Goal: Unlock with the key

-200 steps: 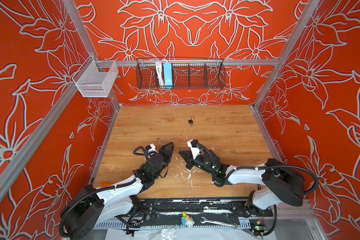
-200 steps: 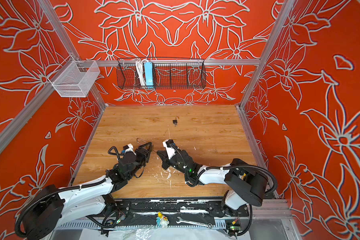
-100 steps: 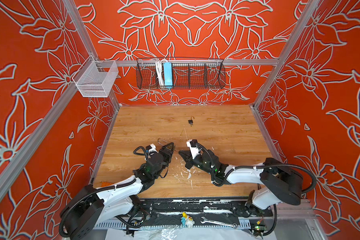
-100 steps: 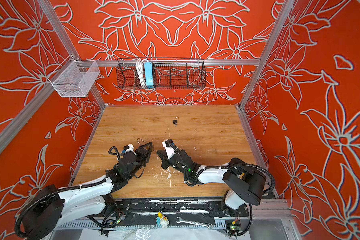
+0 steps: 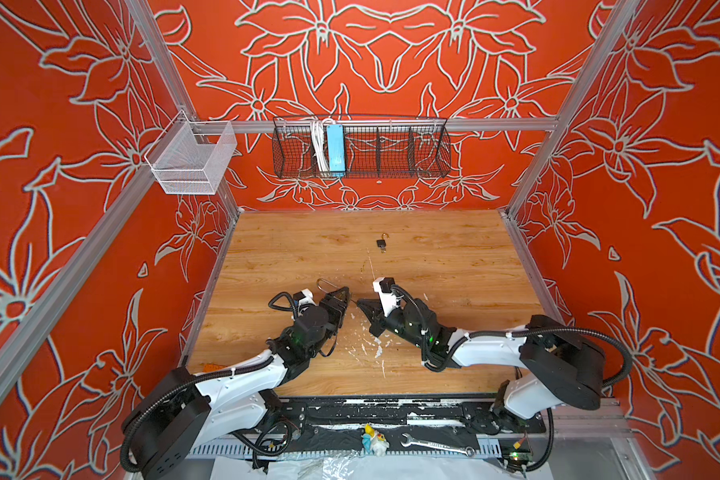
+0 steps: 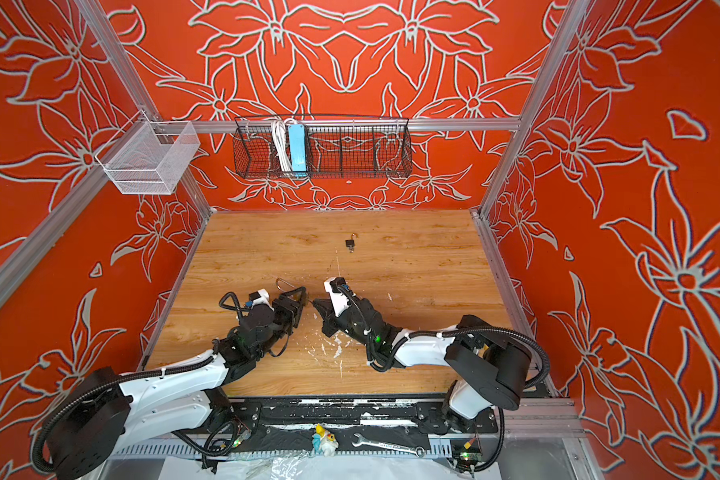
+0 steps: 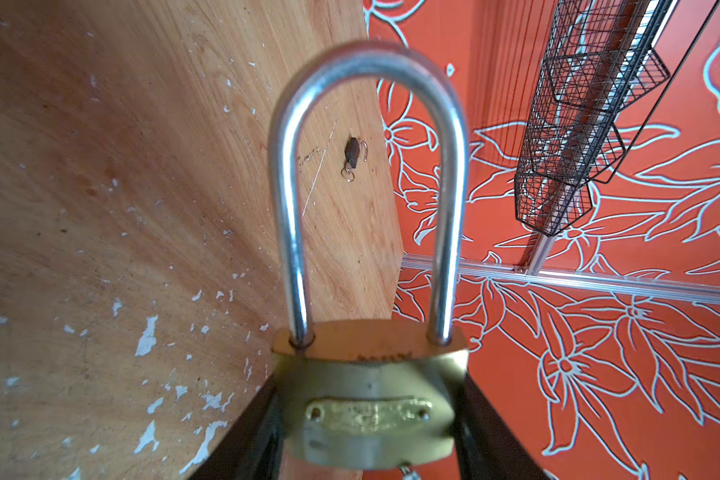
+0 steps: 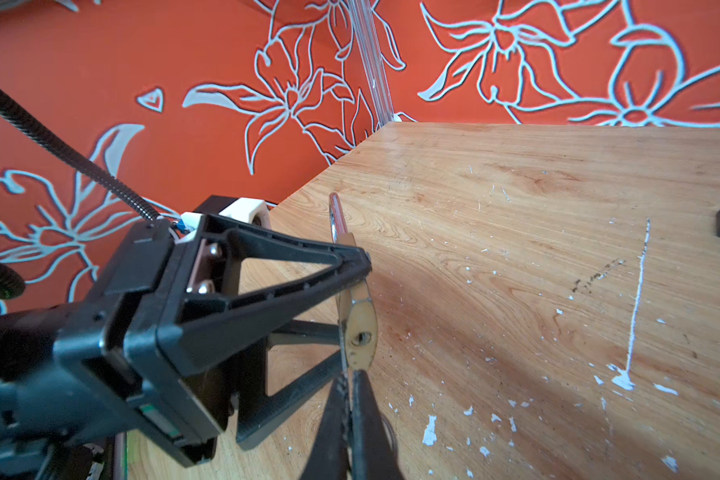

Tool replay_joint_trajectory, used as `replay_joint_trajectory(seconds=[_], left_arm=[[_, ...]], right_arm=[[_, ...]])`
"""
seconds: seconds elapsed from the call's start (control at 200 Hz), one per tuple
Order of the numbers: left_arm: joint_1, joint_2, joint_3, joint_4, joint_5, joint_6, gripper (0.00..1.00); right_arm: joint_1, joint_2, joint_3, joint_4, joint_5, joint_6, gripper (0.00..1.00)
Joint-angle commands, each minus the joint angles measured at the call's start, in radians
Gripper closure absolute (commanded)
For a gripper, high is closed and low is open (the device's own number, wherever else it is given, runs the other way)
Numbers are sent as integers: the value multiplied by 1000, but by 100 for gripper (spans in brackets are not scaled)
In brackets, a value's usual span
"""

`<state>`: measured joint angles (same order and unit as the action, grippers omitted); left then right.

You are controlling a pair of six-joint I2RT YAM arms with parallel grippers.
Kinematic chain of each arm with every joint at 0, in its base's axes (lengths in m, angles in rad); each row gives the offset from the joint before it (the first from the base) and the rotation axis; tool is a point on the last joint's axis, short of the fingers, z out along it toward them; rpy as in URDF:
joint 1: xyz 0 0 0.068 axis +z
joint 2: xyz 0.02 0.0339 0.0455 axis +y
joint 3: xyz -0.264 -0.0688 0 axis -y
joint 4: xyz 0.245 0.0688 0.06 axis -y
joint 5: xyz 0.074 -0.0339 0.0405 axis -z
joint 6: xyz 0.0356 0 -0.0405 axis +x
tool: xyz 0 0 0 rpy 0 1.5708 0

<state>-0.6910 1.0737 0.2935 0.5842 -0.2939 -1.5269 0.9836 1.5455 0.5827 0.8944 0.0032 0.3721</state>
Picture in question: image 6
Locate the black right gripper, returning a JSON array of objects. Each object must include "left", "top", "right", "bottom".
[{"left": 309, "top": 299, "right": 376, "bottom": 353}]

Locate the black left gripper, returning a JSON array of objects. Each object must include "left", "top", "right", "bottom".
[{"left": 256, "top": 286, "right": 306, "bottom": 359}]

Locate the brass padlock with steel shackle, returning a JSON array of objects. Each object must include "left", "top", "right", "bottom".
[{"left": 275, "top": 277, "right": 295, "bottom": 295}]

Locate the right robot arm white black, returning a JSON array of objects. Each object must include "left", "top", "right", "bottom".
[{"left": 312, "top": 277, "right": 551, "bottom": 421}]

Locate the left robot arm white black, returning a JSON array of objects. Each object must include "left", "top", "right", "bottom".
[{"left": 30, "top": 287, "right": 308, "bottom": 479}]

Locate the small toy figure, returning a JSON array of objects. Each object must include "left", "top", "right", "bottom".
[{"left": 312, "top": 424, "right": 339, "bottom": 456}]

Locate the silver wrench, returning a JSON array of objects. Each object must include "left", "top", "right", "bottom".
[{"left": 352, "top": 433, "right": 427, "bottom": 458}]

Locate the clear plastic bin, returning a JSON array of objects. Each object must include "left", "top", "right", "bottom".
[{"left": 97, "top": 120, "right": 200, "bottom": 195}]

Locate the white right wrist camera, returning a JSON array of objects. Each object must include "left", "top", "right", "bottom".
[{"left": 324, "top": 277, "right": 349, "bottom": 317}]

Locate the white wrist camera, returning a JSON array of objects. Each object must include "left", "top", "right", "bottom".
[
  {"left": 324, "top": 277, "right": 349, "bottom": 317},
  {"left": 245, "top": 289, "right": 272, "bottom": 309}
]

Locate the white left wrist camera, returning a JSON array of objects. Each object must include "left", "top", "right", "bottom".
[{"left": 245, "top": 289, "right": 272, "bottom": 309}]

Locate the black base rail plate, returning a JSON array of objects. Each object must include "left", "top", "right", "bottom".
[{"left": 176, "top": 394, "right": 499, "bottom": 436}]

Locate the black wire basket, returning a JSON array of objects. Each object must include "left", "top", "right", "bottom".
[{"left": 232, "top": 115, "right": 413, "bottom": 180}]

